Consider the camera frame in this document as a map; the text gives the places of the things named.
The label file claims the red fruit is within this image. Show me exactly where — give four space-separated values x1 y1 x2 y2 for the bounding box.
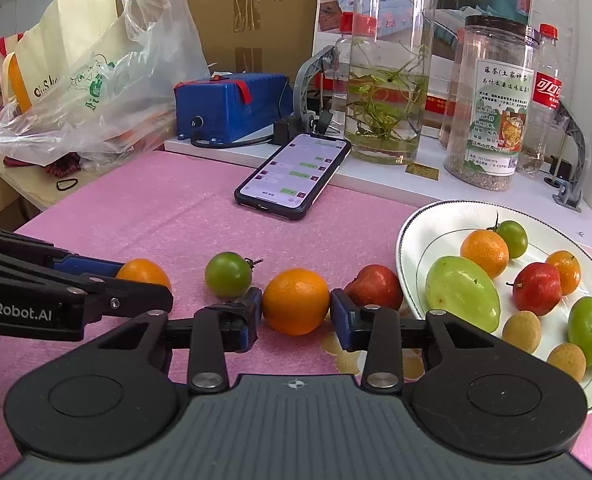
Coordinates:
344 264 405 311
507 262 563 317

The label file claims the cola bottle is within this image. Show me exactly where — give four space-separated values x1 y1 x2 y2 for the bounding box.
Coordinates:
518 23 563 179

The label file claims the white plate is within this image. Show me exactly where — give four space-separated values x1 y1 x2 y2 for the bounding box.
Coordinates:
396 200 592 415

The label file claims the longan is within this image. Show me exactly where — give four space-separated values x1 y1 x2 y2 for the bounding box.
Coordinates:
502 310 542 354
546 342 587 382

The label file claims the black cable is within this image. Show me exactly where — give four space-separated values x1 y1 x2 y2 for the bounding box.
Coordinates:
190 129 277 150

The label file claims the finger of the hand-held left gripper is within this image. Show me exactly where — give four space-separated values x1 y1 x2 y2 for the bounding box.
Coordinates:
0 224 125 281
0 250 174 327

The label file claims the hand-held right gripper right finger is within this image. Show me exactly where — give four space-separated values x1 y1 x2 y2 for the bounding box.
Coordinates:
330 288 502 394

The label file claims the large cardboard box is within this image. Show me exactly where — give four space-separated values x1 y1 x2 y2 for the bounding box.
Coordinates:
116 0 324 83

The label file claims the pink tablecloth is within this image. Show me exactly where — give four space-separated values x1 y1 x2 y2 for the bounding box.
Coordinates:
0 150 592 480

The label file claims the white board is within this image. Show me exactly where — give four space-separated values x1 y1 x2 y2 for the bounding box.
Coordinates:
165 130 592 257

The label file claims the clear plastic bag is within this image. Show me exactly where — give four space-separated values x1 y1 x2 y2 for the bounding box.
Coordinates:
0 0 211 171

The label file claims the red black knitted cloth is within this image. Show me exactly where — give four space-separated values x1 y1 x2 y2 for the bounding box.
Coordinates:
3 152 82 179

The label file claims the blue plastic box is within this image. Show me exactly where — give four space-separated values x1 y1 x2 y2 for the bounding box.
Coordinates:
174 73 294 143

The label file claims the gold card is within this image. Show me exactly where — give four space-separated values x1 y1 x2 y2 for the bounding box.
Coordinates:
405 162 441 181

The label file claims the black smartphone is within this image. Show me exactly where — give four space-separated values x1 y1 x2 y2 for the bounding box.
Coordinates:
234 133 353 222

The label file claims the grey plastic stand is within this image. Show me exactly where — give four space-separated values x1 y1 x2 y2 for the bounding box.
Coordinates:
550 99 592 212
294 45 337 134

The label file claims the orange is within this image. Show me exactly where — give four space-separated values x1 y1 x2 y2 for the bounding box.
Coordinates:
545 250 582 296
460 229 510 279
262 268 331 337
116 258 173 293

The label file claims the black power adapter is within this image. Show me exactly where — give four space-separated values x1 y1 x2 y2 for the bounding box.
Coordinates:
274 109 333 147

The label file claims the clear bottle with red cap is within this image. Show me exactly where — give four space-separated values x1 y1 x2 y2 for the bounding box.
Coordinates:
332 12 371 117

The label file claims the glass vase with plant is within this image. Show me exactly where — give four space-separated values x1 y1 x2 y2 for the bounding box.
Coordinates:
343 0 437 166

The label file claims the labelled clear plastic jar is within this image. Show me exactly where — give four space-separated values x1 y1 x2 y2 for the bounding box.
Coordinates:
443 15 541 192

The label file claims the green tomato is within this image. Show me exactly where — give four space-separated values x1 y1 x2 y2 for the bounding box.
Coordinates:
205 252 264 302
491 212 529 260

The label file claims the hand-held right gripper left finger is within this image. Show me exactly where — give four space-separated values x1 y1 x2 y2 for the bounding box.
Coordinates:
96 287 264 394

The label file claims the large green mango front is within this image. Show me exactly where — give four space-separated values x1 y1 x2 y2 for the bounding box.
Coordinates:
424 255 502 333

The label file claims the plain clear plastic jar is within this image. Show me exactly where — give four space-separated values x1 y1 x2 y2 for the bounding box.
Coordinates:
438 27 469 151

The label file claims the beige paper bag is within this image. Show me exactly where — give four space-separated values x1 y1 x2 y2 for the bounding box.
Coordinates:
3 0 144 113

